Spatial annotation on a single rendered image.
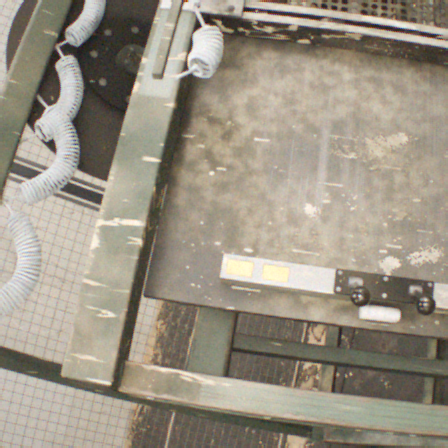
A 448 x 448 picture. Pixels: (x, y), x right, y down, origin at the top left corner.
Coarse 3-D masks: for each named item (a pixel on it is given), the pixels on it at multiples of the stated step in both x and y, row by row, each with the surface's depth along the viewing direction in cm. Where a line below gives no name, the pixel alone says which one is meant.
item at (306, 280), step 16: (224, 256) 118; (240, 256) 117; (224, 272) 116; (256, 272) 116; (304, 272) 116; (320, 272) 116; (256, 288) 119; (272, 288) 117; (288, 288) 115; (304, 288) 115; (320, 288) 114; (384, 304) 115; (400, 304) 114
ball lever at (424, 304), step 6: (414, 288) 111; (420, 288) 111; (408, 294) 112; (414, 294) 111; (420, 294) 108; (426, 294) 102; (420, 300) 101; (426, 300) 101; (432, 300) 101; (420, 306) 101; (426, 306) 100; (432, 306) 100; (420, 312) 101; (426, 312) 101; (432, 312) 101
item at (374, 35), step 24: (168, 0) 134; (192, 0) 134; (240, 0) 133; (216, 24) 139; (240, 24) 138; (264, 24) 137; (288, 24) 135; (312, 24) 134; (336, 24) 134; (360, 24) 136; (384, 24) 134; (408, 24) 134; (360, 48) 138; (384, 48) 136; (408, 48) 134; (432, 48) 133
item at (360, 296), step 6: (354, 276) 114; (354, 282) 112; (360, 282) 112; (354, 288) 103; (360, 288) 102; (366, 288) 102; (354, 294) 102; (360, 294) 101; (366, 294) 102; (354, 300) 102; (360, 300) 101; (366, 300) 102; (360, 306) 102
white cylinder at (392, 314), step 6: (366, 306) 114; (372, 306) 114; (378, 306) 114; (360, 312) 114; (366, 312) 113; (372, 312) 113; (378, 312) 113; (384, 312) 113; (390, 312) 113; (396, 312) 113; (366, 318) 114; (372, 318) 114; (378, 318) 113; (384, 318) 113; (390, 318) 113; (396, 318) 113
